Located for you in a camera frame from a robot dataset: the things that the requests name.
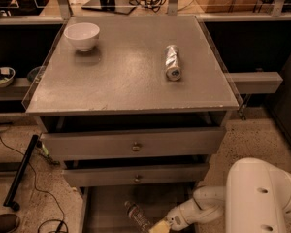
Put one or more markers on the silver crushed can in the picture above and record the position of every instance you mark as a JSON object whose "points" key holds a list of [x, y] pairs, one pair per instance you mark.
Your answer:
{"points": [[172, 67]]}

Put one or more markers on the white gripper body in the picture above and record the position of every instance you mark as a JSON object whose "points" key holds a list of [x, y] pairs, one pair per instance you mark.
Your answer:
{"points": [[177, 217]]}

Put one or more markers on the black bar on floor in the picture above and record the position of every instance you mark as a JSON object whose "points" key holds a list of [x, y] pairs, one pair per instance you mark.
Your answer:
{"points": [[10, 201]]}

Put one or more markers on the grey drawer cabinet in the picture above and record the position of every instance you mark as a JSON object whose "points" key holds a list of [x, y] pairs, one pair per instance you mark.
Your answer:
{"points": [[121, 85]]}

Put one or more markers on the grey top drawer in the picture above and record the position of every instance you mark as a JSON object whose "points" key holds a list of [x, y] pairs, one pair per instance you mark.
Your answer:
{"points": [[133, 143]]}

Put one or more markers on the bowl with items on shelf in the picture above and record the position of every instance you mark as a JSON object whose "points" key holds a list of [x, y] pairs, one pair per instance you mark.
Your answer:
{"points": [[7, 75]]}

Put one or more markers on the grey bottom drawer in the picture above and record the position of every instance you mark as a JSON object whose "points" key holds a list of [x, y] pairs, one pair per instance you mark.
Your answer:
{"points": [[105, 212]]}

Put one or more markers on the white ceramic bowl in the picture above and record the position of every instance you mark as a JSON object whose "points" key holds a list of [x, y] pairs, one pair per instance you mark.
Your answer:
{"points": [[82, 36]]}

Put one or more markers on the clear plastic water bottle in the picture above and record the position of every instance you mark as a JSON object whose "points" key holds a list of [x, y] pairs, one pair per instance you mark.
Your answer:
{"points": [[136, 214]]}

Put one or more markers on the grey drawer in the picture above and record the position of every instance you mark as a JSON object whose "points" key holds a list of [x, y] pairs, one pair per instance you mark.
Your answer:
{"points": [[133, 143], [105, 212], [177, 173]]}

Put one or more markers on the grey middle drawer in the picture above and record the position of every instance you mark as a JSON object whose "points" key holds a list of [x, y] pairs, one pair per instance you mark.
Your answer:
{"points": [[177, 173]]}

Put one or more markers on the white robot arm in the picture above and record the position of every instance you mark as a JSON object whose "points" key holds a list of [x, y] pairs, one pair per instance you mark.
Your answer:
{"points": [[255, 199]]}

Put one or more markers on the grey side shelf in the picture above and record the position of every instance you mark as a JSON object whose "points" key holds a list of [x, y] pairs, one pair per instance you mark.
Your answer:
{"points": [[255, 82]]}

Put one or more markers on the brown shoe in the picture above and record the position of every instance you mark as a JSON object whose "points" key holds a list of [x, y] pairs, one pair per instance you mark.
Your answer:
{"points": [[9, 223]]}

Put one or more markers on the black monitor stand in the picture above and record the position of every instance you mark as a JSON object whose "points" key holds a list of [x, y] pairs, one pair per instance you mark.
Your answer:
{"points": [[123, 7]]}

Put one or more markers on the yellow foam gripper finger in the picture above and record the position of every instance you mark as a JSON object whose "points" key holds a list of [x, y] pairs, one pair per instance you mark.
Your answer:
{"points": [[161, 226]]}

